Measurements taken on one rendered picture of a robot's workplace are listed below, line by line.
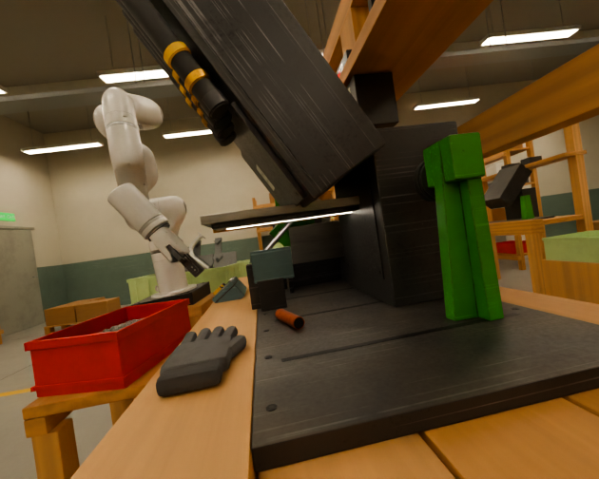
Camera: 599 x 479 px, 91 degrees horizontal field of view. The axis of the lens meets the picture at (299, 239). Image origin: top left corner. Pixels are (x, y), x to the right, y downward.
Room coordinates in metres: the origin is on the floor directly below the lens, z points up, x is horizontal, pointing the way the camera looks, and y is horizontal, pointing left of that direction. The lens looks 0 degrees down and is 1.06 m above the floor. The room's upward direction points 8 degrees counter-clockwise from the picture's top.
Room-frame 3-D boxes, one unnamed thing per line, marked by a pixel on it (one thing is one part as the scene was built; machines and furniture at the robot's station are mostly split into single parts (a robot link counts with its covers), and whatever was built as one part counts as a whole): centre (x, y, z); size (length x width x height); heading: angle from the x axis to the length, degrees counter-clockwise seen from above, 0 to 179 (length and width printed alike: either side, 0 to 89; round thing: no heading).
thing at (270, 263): (0.69, 0.07, 0.97); 0.10 x 0.02 x 0.14; 98
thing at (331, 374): (0.80, -0.08, 0.89); 1.10 x 0.42 x 0.02; 8
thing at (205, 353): (0.43, 0.15, 0.91); 0.20 x 0.11 x 0.03; 9
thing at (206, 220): (0.71, 0.01, 1.11); 0.39 x 0.16 x 0.03; 98
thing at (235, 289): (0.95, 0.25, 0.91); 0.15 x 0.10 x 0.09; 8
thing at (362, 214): (0.71, -0.23, 1.07); 0.30 x 0.18 x 0.34; 8
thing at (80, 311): (5.57, 4.10, 0.22); 1.20 x 0.81 x 0.44; 89
